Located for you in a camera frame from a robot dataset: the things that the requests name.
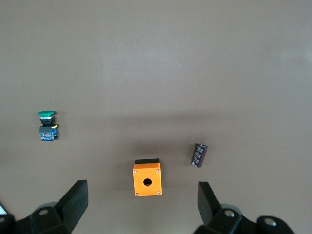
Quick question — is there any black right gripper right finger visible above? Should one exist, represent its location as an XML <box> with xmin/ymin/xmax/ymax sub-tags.
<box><xmin>194</xmin><ymin>181</ymin><xmax>256</xmax><ymax>234</ymax></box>

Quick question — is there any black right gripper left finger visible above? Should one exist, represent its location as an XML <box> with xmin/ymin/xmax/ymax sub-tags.
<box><xmin>28</xmin><ymin>179</ymin><xmax>89</xmax><ymax>234</ymax></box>

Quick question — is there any green mushroom push button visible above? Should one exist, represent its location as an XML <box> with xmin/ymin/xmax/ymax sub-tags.
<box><xmin>37</xmin><ymin>110</ymin><xmax>59</xmax><ymax>142</ymax></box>

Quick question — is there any dark cylindrical capacitor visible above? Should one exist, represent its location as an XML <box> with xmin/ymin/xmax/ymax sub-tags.
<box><xmin>190</xmin><ymin>143</ymin><xmax>209</xmax><ymax>169</ymax></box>

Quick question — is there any orange button enclosure box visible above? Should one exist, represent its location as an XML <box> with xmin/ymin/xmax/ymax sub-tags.
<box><xmin>132</xmin><ymin>158</ymin><xmax>163</xmax><ymax>197</ymax></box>

